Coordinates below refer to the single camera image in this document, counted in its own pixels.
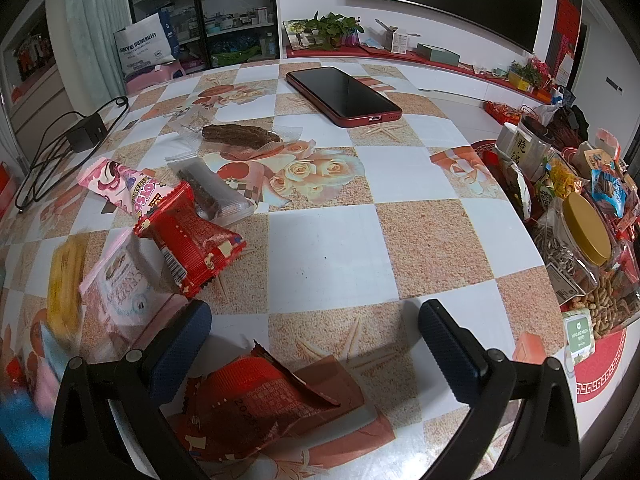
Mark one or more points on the potted green plant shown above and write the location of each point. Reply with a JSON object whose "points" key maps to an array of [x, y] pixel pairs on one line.
{"points": [[333, 31]]}

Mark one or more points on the black shelving unit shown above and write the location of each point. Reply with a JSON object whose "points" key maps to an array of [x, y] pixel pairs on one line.
{"points": [[216, 33]]}

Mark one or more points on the white blue paper bag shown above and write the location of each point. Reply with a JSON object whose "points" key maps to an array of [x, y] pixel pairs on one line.
{"points": [[149, 42]]}

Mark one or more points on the green rectangular box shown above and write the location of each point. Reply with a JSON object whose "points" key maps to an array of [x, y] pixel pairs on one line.
{"points": [[437, 54]]}

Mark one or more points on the yellow snack packet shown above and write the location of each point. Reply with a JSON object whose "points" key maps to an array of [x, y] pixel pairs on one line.
{"points": [[67, 264]]}

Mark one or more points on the dark snack bar clear wrapper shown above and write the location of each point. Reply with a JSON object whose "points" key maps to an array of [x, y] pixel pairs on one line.
{"points": [[215, 200]]}

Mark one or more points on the gold lid plastic jar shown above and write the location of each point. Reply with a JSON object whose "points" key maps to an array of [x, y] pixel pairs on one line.
{"points": [[577, 244]]}

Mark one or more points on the torn red wrapper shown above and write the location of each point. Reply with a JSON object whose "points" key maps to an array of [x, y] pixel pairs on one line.
{"points": [[254, 400]]}

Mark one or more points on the brown wafer in clear wrapper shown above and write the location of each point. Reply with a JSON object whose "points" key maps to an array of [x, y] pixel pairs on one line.
{"points": [[238, 135]]}

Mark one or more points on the pink strawberry snack packet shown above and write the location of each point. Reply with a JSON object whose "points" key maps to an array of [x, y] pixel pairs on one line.
{"points": [[128, 189]]}

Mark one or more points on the white pink crispy snack packet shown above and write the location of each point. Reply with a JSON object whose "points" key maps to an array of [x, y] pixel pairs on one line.
{"points": [[129, 297]]}

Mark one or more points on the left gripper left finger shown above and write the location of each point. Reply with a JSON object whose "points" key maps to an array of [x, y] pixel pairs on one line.
{"points": [[174, 349]]}

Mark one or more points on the red snack tray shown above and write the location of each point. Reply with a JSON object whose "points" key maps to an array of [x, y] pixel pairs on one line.
{"points": [[545, 153]]}

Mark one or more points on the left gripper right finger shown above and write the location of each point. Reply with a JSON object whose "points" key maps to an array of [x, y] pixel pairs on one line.
{"points": [[458, 354]]}

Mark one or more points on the red candy packet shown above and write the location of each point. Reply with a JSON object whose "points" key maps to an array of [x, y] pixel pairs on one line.
{"points": [[195, 250]]}

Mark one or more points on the black power adapter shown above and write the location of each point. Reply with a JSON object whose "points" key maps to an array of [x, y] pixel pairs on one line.
{"points": [[88, 133]]}

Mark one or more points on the red-cased smartphone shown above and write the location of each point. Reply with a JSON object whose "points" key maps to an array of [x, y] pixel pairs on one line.
{"points": [[345, 100]]}

